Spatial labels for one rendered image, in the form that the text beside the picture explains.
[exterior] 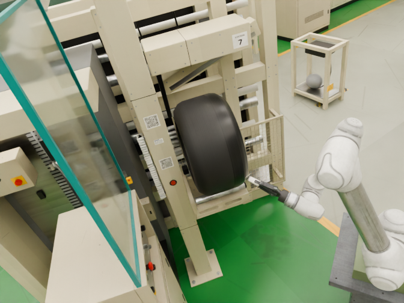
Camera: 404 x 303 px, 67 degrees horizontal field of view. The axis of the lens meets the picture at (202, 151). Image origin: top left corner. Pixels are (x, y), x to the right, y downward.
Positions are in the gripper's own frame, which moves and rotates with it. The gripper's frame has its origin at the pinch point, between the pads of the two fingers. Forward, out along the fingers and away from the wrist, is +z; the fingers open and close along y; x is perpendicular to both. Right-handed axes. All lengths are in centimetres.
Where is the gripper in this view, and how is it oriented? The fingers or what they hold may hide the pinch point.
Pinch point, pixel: (254, 181)
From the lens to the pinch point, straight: 182.4
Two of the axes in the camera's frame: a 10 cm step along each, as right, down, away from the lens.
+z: -8.7, -4.3, 2.2
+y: 0.4, 3.9, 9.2
